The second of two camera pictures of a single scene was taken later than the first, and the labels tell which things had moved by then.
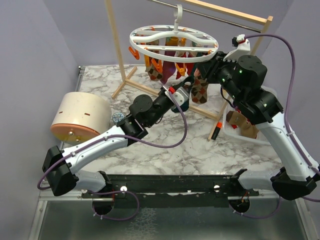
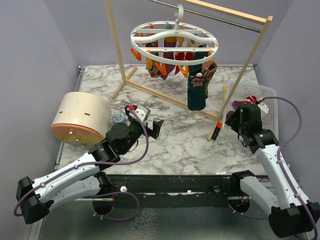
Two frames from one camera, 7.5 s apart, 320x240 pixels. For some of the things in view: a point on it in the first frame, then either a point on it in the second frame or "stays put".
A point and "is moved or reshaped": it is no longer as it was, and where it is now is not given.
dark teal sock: (184, 107) to (196, 88)
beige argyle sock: (199, 94) is moved or reshaped
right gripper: (208, 68) to (233, 121)
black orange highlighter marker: (216, 132) stays put
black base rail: (169, 191) stays put
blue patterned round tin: (117, 116) stays put
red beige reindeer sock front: (183, 66) to (181, 42)
